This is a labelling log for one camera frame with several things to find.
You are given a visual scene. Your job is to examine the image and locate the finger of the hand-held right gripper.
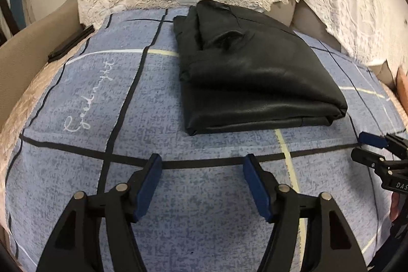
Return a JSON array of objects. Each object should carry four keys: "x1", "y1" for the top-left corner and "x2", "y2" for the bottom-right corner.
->
[
  {"x1": 359, "y1": 131, "x2": 408, "y2": 152},
  {"x1": 351, "y1": 148, "x2": 388, "y2": 166}
]

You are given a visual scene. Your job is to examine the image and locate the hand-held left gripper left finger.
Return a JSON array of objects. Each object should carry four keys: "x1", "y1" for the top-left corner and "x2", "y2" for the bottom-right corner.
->
[{"x1": 36, "y1": 153, "x2": 164, "y2": 272}]

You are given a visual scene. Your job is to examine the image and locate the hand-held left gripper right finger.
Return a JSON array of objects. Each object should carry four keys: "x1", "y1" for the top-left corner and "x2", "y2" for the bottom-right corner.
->
[{"x1": 243, "y1": 153, "x2": 370, "y2": 272}]

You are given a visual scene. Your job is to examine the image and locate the black jacket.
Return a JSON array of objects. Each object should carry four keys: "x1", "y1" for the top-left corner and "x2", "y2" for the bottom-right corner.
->
[{"x1": 173, "y1": 0, "x2": 349, "y2": 136}]

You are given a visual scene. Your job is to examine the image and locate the person's right hand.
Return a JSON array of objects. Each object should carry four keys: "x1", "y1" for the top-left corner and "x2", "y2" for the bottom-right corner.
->
[{"x1": 389, "y1": 194, "x2": 403, "y2": 222}]

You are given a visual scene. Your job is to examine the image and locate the pink cushion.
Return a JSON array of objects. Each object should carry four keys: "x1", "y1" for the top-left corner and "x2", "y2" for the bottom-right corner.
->
[{"x1": 396, "y1": 68, "x2": 408, "y2": 97}]

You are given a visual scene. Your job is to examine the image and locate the blue plaid blanket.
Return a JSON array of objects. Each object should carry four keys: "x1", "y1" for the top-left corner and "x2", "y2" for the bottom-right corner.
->
[{"x1": 5, "y1": 6, "x2": 405, "y2": 272}]

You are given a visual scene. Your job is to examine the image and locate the white lace sofa cover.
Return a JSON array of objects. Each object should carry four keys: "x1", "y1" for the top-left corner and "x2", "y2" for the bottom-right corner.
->
[{"x1": 287, "y1": 0, "x2": 408, "y2": 65}]

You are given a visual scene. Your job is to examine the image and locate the blue upright panel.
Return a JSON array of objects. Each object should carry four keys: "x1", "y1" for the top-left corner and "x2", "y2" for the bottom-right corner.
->
[{"x1": 9, "y1": 0, "x2": 28, "y2": 32}]

